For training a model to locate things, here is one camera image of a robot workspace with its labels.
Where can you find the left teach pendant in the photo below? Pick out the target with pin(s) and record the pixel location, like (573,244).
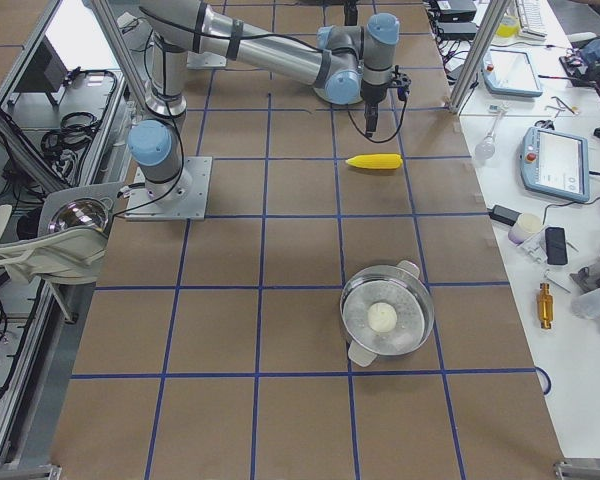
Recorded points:
(510,73)

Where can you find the steel steamer pot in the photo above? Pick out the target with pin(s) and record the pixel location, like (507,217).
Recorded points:
(398,285)

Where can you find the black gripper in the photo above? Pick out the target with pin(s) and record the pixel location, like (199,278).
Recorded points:
(372,94)

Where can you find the right teach pendant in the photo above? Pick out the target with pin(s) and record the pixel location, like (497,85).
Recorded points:
(555,164)

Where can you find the teach pendant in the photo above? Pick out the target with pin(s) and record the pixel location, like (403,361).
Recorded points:
(510,73)
(555,164)

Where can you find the white chair with bowl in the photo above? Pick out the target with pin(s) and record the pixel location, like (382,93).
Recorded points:
(69,257)

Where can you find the black power adapter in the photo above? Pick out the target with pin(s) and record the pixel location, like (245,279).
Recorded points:
(503,215)

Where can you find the yellow corn cob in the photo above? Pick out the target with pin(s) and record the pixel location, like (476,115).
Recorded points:
(378,161)

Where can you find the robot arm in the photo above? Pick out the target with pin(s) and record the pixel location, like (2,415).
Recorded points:
(349,64)

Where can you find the white plastic cup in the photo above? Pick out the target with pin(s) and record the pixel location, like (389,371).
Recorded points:
(525,226)

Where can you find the white steamed bun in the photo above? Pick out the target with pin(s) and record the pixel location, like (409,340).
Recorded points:
(382,317)

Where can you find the black phone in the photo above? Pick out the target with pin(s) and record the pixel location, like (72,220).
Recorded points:
(555,246)

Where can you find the gold brass fitting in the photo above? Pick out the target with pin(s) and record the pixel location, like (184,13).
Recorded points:
(544,303)

